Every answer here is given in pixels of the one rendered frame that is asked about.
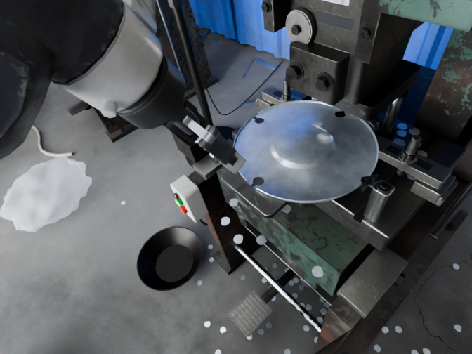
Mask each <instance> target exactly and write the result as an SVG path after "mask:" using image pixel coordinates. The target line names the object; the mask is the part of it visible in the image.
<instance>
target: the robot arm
mask: <svg viewBox="0 0 472 354"><path fill-rule="evenodd" d="M155 3H156V0H0V159H3V158H4V157H7V156H9V154H11V153H12V152H13V151H14V150H16V149H17V148H18V147H19V146H21V145H22V144H23V143H24V142H25V139H26V137H27V135H28V133H29V132H30V129H31V128H32V125H33V123H34V121H35V119H36V118H37V115H38V113H39V111H40V109H41V106H42V105H43V103H44V100H45V97H46V94H47V91H48V88H49V86H50V83H51V81H52V82H53V83H54V84H56V85H58V86H59V87H61V88H62V89H65V90H66V91H68V92H69V93H71V94H72V95H74V96H76V97H78V98H79V99H81V100H83V101H84V102H86V103H88V104H89V105H91V106H93V107H94V108H96V109H98V110H100V111H101V113H102V114H103V116H105V117H108V118H113V117H116V113H117V114H118V115H119V116H121V117H123V118H124V119H125V120H127V121H128V122H131V123H132V124H133V125H135V126H137V127H138V128H141V129H153V128H156V127H158V126H161V125H164V126H165V127H166V128H167V129H168V130H170V131H171V132H172V133H174V134H176V135H177V136H182V137H183V138H184V139H186V140H187V141H188V142H190V143H196V144H199V146H200V147H201V148H202V149H203V148H204V150H205V151H208V152H210V153H209V155H210V156H211V157H213V159H212V162H214V163H215V164H218V163H221V164H222V165H223V166H224V167H226V168H227V169H229V170H230V171H231V172H233V173H234V174H236V173H237V172H238V171H239V170H240V168H241V167H242V166H243V164H244V163H245V162H246V159H245V158H243V156H241V155H240V154H239V153H238V152H237V151H236V149H235V148H234V147H233V146H232V145H231V144H229V142H228V141H227V140H226V139H225V138H224V137H222V135H221V134H220V132H219V131H218V129H217V128H216V127H215V126H210V125H209V124H208V121H207V120H206V119H205V118H203V116H202V115H201V114H200V113H199V112H198V111H197V108H196V107H195V106H194V105H193V104H192V103H191V102H190V101H188V100H186V99H185V100H184V96H185V80H184V77H183V75H182V74H181V72H180V71H179V70H178V69H177V68H176V67H175V66H174V65H173V64H172V63H171V62H170V60H169V59H168V58H167V57H166V56H165V55H164V54H163V53H162V46H161V42H160V40H159V39H158V38H157V36H156V35H155V33H156V32H157V26H156V19H155ZM207 124H208V125H207Z"/></svg>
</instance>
